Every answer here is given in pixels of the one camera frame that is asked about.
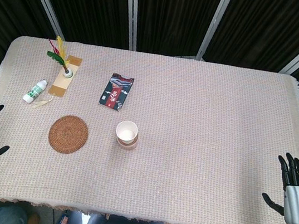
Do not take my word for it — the pink woven tablecloth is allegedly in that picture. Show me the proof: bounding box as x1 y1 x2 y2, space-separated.
0 30 299 224

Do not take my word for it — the tan bookmark with tassel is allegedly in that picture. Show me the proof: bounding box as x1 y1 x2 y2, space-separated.
32 51 83 115

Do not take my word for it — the light brown paper cup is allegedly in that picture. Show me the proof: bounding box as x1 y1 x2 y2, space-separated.
113 119 141 152

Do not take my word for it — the feather shuttlecock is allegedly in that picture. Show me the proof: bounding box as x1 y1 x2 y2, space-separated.
43 34 79 79

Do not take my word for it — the round woven rattan coaster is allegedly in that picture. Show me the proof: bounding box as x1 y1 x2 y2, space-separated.
46 113 91 157

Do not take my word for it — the white green plastic bottle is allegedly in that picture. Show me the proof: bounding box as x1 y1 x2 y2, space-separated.
22 76 50 106

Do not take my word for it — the dark printed snack packet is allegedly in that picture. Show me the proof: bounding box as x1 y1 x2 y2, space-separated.
98 71 136 114

